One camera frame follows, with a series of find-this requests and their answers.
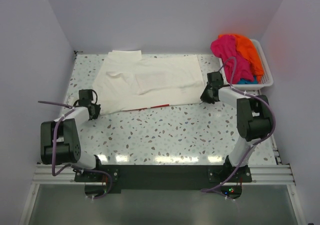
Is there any pink t shirt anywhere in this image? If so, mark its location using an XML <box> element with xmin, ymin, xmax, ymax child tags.
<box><xmin>210</xmin><ymin>35</ymin><xmax>255</xmax><ymax>84</ymax></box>

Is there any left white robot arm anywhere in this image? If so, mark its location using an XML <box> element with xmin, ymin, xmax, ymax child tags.
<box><xmin>39</xmin><ymin>89</ymin><xmax>104</xmax><ymax>181</ymax></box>

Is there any blue t shirt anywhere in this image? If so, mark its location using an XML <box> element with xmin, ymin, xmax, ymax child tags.
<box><xmin>237</xmin><ymin>76</ymin><xmax>259</xmax><ymax>85</ymax></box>

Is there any orange t shirt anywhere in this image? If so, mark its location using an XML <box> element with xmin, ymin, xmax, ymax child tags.
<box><xmin>218</xmin><ymin>34</ymin><xmax>264</xmax><ymax>82</ymax></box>

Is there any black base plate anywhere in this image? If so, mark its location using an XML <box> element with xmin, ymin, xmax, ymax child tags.
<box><xmin>74</xmin><ymin>164</ymin><xmax>253</xmax><ymax>200</ymax></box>

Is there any white plastic basket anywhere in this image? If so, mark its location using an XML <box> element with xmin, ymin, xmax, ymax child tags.
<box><xmin>233</xmin><ymin>39</ymin><xmax>274</xmax><ymax>91</ymax></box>

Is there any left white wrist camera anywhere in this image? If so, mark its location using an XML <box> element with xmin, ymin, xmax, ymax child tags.
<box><xmin>66</xmin><ymin>95</ymin><xmax>74</xmax><ymax>106</ymax></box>

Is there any white t shirt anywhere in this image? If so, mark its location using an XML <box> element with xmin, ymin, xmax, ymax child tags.
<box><xmin>92</xmin><ymin>50</ymin><xmax>205</xmax><ymax>115</ymax></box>

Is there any aluminium rail frame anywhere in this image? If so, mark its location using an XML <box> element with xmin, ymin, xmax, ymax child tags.
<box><xmin>19</xmin><ymin>89</ymin><xmax>307</xmax><ymax>225</ymax></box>

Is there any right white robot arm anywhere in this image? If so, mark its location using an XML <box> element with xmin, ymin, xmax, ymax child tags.
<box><xmin>200</xmin><ymin>72</ymin><xmax>275</xmax><ymax>182</ymax></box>

